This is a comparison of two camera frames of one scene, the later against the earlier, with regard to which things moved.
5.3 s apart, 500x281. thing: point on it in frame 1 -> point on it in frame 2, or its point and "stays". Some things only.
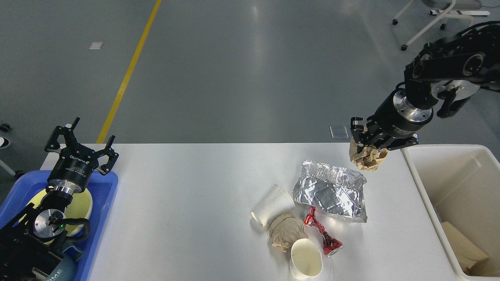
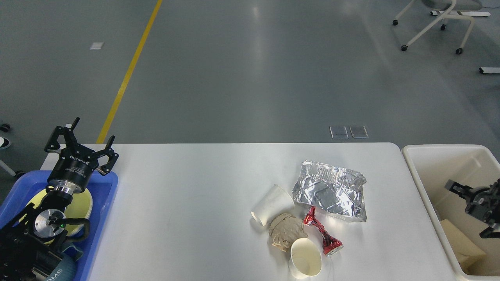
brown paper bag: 468,252 stays
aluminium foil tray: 335,192 stays
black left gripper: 72,169 stays
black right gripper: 395,116 -> 483,202
